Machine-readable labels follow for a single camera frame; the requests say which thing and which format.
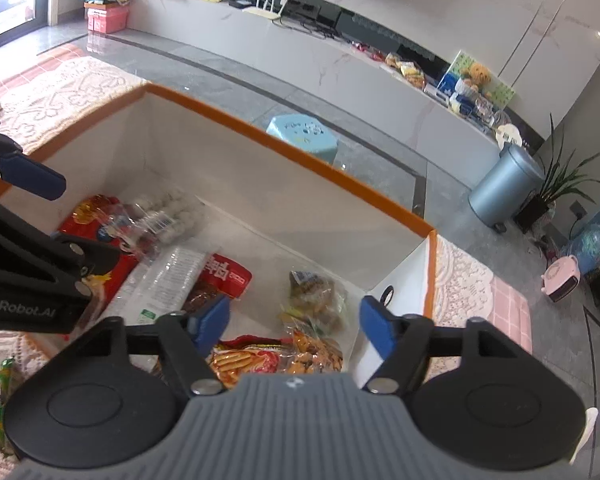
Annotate orange cracker snack bag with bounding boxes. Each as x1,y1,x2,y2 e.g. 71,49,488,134
280,327,345,375

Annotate large red cartoon snack packet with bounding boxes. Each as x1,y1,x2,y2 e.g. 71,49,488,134
57,195,141,333

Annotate white marble television bench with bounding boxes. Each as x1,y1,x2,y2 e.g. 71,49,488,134
130,0,512,166

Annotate clear packet with white print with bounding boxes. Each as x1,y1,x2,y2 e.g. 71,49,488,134
112,246,209,329

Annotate pile of yellow snack bags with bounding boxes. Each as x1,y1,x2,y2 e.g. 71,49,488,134
384,52,427,90

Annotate black cables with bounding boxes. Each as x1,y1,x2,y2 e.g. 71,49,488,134
274,12,341,41

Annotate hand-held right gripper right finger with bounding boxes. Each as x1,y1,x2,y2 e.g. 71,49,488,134
359,296,518,395

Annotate light blue plastic stool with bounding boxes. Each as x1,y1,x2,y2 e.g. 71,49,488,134
266,114,340,166

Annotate long-leaved plant in black pot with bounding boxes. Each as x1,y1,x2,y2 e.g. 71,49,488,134
513,114,600,234

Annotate orange-rimmed white storage box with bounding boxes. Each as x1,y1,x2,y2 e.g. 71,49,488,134
0,83,438,391

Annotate grey pedal trash can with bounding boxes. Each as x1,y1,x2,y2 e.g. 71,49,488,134
468,143,545,234

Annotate pink cardboard box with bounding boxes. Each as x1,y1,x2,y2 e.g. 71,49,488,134
84,4,130,35

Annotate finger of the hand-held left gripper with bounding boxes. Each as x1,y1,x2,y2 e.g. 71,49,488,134
0,192,121,307
0,109,67,200

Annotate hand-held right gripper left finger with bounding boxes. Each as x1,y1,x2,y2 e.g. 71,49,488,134
82,294,231,396

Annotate pink fan heater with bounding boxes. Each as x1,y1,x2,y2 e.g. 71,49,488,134
540,255,581,304

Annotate green snack packet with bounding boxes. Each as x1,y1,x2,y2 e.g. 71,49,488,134
0,357,19,462

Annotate red striped snack packet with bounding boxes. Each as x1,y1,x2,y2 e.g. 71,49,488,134
207,337,294,391

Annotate blue and white box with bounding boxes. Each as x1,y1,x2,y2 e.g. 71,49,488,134
435,70,474,111

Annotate blue water jug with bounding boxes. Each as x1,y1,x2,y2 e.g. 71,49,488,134
567,223,600,276

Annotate white round hand fan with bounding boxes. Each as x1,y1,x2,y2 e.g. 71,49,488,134
494,123,524,149

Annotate small red snack packet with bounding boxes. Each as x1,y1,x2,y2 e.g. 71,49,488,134
200,254,254,302

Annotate green and yellow card board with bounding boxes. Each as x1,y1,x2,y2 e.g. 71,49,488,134
447,50,516,111

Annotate white router with antennas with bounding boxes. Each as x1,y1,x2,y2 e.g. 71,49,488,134
242,0,294,21

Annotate brown snack bag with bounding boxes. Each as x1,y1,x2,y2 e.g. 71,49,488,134
279,270,349,334

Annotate brown teddy bear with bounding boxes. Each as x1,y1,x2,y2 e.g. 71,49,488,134
462,62,492,92

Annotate clear bag of white balls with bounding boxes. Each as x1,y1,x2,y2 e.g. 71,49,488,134
114,185,207,257

